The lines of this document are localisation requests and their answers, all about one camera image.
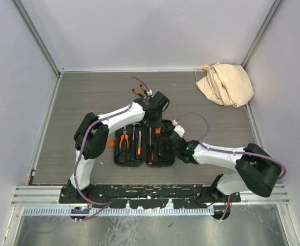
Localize small precision screwdriver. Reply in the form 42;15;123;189
140;84;148;96
132;89;144;98

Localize orange handled screwdriver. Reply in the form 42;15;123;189
155;127;161;134

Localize black handled screwdriver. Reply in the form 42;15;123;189
147;127;154;166

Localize black handled claw hammer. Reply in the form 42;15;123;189
131;122;141;140

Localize black plastic tool case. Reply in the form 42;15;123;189
108;119;175;168

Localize orange black pliers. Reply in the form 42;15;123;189
119;126;130;151

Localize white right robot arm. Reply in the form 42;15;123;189
161;131;286;202

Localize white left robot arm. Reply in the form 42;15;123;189
67;91;169;203

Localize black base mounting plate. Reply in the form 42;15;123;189
59;183;242;210

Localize beige cloth bag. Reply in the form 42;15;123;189
196;62;254;108

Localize slotted grey cable duct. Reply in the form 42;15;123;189
22;206;214;217

